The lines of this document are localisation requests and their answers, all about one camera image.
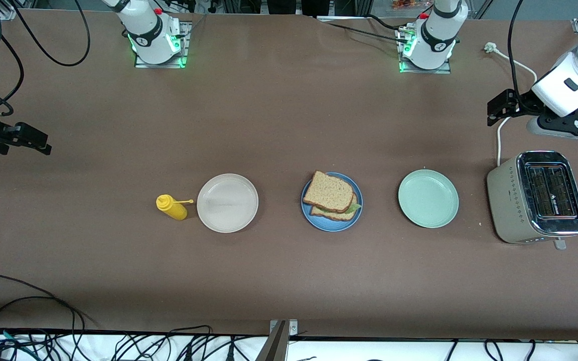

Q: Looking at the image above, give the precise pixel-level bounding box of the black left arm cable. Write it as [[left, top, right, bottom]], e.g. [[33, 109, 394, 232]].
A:
[[507, 0, 535, 113]]

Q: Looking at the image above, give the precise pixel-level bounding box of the mint green round plate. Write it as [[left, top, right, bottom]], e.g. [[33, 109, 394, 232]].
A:
[[398, 169, 460, 229]]

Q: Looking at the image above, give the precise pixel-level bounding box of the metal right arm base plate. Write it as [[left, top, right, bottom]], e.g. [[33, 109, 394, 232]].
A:
[[134, 21, 191, 69]]

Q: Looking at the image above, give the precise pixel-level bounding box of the blue round plate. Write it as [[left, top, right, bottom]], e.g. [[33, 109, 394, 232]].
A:
[[301, 172, 364, 232]]

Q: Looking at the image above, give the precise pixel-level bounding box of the brown bread slice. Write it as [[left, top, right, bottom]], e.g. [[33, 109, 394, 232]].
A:
[[310, 193, 359, 222], [303, 171, 355, 213]]

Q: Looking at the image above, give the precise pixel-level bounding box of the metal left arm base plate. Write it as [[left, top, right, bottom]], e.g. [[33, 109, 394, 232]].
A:
[[397, 25, 453, 75]]

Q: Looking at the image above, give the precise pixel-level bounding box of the white toaster power cord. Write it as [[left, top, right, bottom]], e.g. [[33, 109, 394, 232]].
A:
[[485, 43, 539, 167]]

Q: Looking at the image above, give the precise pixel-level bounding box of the black base cable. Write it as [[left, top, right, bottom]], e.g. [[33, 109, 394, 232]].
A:
[[319, 14, 412, 43]]

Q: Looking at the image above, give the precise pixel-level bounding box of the beige chrome toaster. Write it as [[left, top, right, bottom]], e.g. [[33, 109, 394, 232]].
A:
[[486, 150, 578, 251]]

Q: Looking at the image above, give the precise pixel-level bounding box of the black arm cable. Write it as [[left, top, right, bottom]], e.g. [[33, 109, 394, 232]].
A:
[[0, 0, 92, 117], [507, 0, 535, 113]]

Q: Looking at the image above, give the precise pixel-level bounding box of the yellow mustard squeeze bottle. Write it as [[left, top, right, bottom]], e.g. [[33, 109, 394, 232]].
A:
[[156, 194, 194, 221]]

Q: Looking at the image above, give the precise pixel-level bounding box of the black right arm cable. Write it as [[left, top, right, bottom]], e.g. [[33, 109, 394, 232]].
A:
[[0, 0, 92, 117]]

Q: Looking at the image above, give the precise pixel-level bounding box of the beige white round plate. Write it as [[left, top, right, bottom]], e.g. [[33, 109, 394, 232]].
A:
[[196, 173, 259, 234]]

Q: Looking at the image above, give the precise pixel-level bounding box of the aluminium profile bracket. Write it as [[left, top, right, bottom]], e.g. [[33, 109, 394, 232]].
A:
[[256, 319, 299, 361]]

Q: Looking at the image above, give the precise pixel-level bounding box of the orange snack packet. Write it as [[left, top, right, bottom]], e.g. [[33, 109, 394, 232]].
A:
[[391, 0, 429, 11]]

